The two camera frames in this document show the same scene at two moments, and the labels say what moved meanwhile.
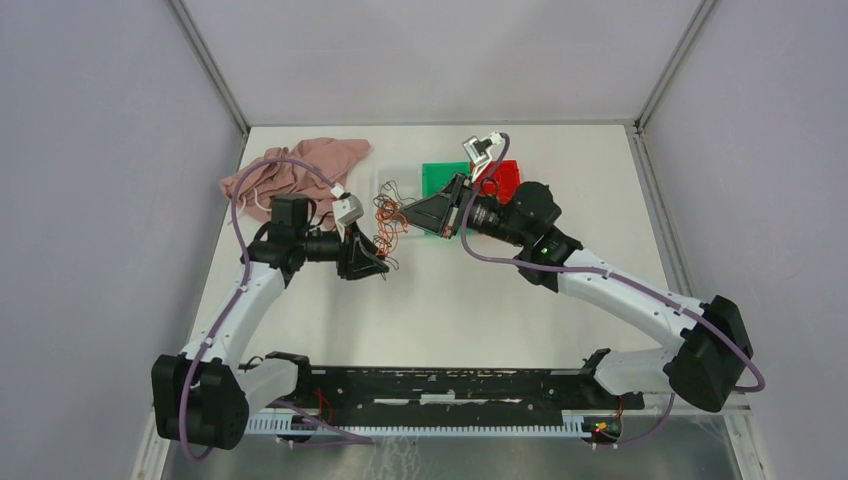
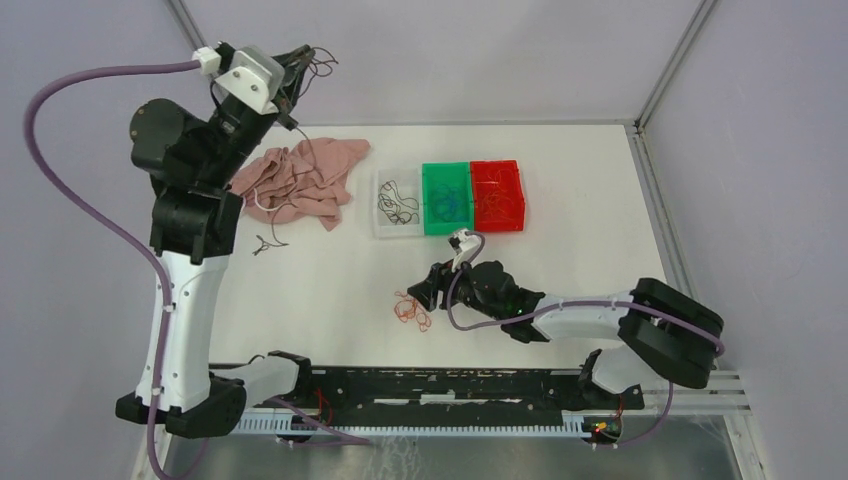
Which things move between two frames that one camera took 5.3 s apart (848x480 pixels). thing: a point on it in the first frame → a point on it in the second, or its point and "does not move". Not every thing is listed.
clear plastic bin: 396,189 does not move
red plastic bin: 503,181 does not move
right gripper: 438,213 → 442,279
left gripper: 360,261 → 285,100
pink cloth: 312,168 does not move
